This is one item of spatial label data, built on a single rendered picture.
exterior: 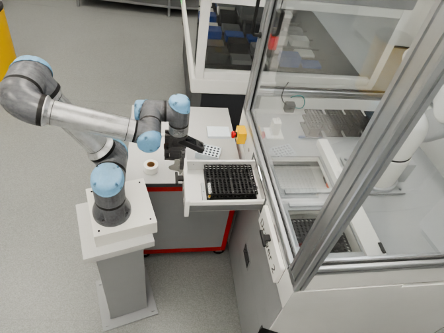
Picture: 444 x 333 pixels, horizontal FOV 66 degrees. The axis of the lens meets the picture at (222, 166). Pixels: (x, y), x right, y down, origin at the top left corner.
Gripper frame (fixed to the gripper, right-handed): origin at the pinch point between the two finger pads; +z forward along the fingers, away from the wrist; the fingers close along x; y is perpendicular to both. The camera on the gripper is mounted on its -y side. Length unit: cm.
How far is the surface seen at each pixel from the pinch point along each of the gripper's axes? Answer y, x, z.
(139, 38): 40, -311, 96
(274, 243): -34.2, 34.6, 3.8
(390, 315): -90, 53, 34
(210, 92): -20, -81, 15
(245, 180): -29.6, -2.1, 9.4
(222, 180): -18.2, 0.7, 6.5
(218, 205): -15.6, 12.4, 9.3
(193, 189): -6.1, 0.6, 12.9
